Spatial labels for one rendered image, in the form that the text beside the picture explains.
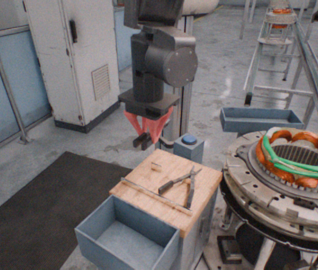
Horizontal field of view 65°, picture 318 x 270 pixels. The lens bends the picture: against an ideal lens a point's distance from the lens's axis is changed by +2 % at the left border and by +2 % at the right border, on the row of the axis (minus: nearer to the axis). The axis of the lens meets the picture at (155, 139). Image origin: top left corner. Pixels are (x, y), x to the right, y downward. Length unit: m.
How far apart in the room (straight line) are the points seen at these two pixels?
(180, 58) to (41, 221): 1.79
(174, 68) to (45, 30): 2.36
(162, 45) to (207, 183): 0.34
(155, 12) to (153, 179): 0.35
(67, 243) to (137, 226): 1.30
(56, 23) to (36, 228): 1.69
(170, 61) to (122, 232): 0.39
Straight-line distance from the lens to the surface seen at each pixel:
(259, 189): 0.57
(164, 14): 0.42
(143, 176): 0.60
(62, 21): 2.52
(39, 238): 1.93
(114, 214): 0.61
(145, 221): 0.54
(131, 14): 0.41
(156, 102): 0.45
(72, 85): 2.67
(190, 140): 0.77
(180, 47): 0.35
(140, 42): 0.41
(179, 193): 0.56
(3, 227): 2.11
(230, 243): 0.78
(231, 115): 0.97
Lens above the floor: 1.46
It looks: 33 degrees down
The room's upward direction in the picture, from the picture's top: straight up
